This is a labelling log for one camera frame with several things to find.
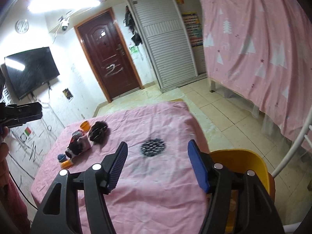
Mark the white louvered wardrobe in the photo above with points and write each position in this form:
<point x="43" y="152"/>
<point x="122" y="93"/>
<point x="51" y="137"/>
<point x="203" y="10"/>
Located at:
<point x="175" y="62"/>

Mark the pink cloth item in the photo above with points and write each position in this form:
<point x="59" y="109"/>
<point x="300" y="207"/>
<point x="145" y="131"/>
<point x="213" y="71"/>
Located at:
<point x="84" y="143"/>

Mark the blue cloth ball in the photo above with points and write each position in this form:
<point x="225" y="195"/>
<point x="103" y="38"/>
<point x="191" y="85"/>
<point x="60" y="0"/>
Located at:
<point x="62" y="158"/>

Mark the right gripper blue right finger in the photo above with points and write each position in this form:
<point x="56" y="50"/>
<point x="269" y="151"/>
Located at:
<point x="198" y="165"/>

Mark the small orange plastic bowl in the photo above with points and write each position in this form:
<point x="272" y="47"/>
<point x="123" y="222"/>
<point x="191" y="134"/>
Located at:
<point x="85" y="126"/>

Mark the pink bed sheet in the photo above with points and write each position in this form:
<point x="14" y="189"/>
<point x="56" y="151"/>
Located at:
<point x="157" y="191"/>

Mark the eye chart poster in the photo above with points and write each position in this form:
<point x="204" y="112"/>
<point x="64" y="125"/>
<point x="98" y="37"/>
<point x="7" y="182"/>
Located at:
<point x="15" y="115"/>

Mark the orange small item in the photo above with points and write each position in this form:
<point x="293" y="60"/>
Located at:
<point x="66" y="164"/>

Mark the pink tree pattern curtain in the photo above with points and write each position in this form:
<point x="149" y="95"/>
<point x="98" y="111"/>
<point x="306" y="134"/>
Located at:
<point x="261" y="49"/>

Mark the black cloth ball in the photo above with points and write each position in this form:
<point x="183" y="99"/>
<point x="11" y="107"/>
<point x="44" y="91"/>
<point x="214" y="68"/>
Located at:
<point x="97" y="132"/>

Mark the wall mounted black television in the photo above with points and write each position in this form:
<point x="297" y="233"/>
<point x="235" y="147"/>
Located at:
<point x="28" y="70"/>

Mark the person left hand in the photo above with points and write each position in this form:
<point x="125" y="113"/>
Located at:
<point x="4" y="170"/>

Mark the white security camera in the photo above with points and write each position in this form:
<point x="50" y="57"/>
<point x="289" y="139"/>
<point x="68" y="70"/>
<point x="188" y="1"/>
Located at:
<point x="64" y="23"/>

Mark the black and white cloth pile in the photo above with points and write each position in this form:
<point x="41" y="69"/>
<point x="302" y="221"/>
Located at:
<point x="75" y="136"/>

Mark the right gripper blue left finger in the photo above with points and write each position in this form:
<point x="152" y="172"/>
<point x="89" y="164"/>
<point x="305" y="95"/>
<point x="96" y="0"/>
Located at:
<point x="114" y="164"/>

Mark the colourful wall chart poster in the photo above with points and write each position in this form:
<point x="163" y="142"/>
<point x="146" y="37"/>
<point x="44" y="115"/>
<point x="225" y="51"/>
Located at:
<point x="193" y="27"/>

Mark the round white wall clock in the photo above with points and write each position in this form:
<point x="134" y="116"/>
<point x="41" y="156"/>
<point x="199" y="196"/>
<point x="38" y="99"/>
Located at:
<point x="22" y="26"/>

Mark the fluorescent ceiling light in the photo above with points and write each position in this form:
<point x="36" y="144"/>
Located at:
<point x="44" y="6"/>

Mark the black hanging bags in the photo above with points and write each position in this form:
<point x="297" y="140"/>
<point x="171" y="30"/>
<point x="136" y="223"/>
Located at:
<point x="130" y="23"/>

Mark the dark brown wooden door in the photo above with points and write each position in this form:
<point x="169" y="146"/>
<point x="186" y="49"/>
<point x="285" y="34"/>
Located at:
<point x="107" y="54"/>

